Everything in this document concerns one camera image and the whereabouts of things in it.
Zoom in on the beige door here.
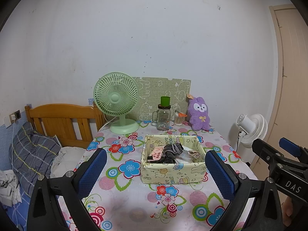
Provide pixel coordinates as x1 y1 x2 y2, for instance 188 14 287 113
265 4 307 159

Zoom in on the glass mason jar mug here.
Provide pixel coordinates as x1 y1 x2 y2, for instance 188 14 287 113
152 104 171 130

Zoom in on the yellow cartoon fabric basket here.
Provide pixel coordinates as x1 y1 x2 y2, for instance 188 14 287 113
141 135 206 185

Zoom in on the wall power socket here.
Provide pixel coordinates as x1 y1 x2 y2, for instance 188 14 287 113
9 110 21 122

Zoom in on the floral tablecloth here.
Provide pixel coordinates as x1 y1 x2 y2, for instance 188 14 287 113
57 118 259 231

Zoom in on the green plastic cup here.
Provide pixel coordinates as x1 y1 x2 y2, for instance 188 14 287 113
160 96 170 107

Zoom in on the brown cloth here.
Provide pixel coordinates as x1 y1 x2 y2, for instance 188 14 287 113
187 150 200 159

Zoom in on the grey plaid pillow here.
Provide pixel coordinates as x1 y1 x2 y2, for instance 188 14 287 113
9 122 62 197

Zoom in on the white crumpled cloth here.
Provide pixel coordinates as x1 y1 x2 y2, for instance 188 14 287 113
0 169 22 207

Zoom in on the white pillow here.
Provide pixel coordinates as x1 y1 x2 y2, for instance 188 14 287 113
50 146 85 178

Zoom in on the pink tissue pack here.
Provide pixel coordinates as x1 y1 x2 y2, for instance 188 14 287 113
147 146 164 162

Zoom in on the cotton swab container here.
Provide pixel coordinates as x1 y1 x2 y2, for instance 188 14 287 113
174 110 187 126

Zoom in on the green desk fan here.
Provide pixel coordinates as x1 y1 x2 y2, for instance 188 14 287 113
93 72 139 135

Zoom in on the purple plush bunny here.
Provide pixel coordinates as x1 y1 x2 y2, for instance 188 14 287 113
187 94 210 131

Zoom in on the dark grey knit cloth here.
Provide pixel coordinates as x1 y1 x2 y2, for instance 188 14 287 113
162 142 184 159

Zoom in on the green cartoon puzzle board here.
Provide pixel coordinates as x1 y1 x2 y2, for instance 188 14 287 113
128 77 191 121

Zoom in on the white standing fan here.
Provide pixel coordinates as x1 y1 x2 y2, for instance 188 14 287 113
236 114 268 149

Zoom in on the wooden bed headboard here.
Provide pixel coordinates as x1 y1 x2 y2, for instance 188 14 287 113
24 104 106 149

